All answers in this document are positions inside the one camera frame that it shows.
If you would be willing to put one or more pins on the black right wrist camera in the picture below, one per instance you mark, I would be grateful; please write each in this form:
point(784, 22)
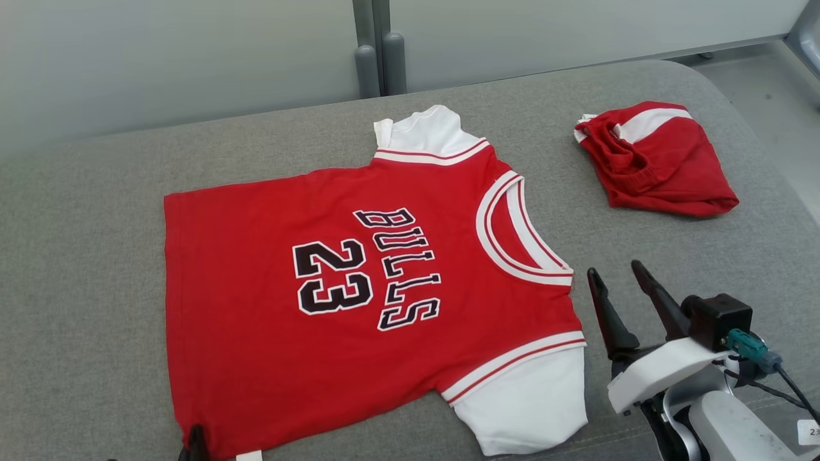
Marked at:
point(717, 320)

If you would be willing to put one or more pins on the red Bulls jersey white sleeves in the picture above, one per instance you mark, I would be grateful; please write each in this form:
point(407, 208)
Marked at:
point(256, 320)

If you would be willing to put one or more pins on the red shorts white stripe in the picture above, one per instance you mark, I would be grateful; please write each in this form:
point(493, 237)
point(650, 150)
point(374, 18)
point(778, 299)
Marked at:
point(672, 173)

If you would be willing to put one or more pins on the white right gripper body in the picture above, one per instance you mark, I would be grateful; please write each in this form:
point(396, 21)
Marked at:
point(666, 371)

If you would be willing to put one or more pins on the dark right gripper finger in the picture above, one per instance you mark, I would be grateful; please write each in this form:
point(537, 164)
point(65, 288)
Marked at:
point(660, 301)
point(612, 320)

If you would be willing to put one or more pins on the grey partition post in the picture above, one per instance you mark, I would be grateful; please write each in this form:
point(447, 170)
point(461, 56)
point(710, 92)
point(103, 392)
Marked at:
point(394, 64)
point(367, 70)

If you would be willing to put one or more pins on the white partition panel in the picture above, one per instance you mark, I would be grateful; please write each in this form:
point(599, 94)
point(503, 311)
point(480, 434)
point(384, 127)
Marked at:
point(576, 32)
point(179, 57)

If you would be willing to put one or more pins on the grey partition foot with caster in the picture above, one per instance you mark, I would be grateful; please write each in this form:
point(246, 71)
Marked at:
point(808, 38)

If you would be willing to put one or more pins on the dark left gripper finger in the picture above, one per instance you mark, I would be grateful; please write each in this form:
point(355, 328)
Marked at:
point(195, 448)

